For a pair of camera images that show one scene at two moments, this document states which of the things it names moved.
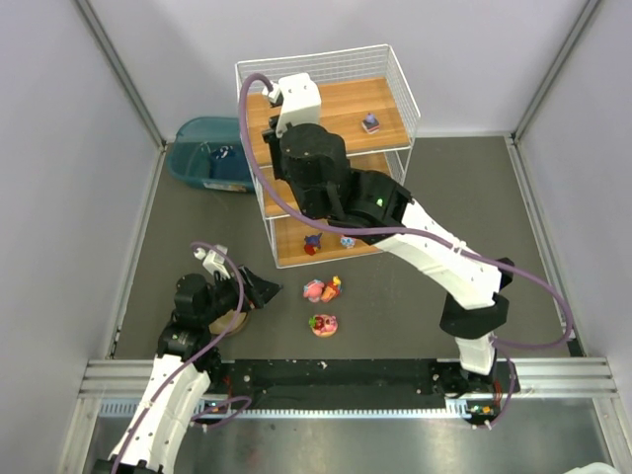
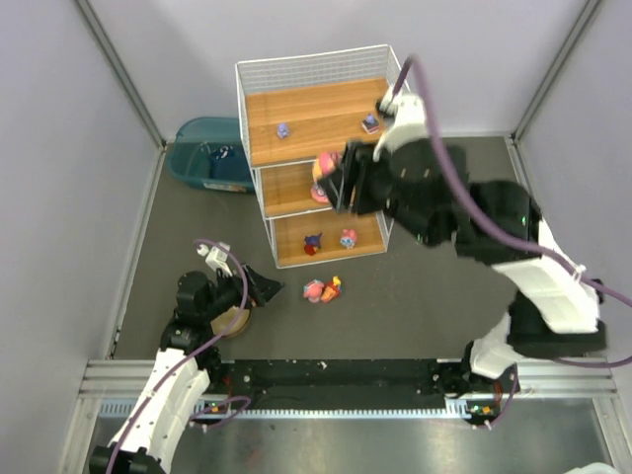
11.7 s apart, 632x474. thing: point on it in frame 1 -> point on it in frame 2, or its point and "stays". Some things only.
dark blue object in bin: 224,152 stays
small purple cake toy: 370,123 stays
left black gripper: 245,288 stays
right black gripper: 272,136 -> 355,179
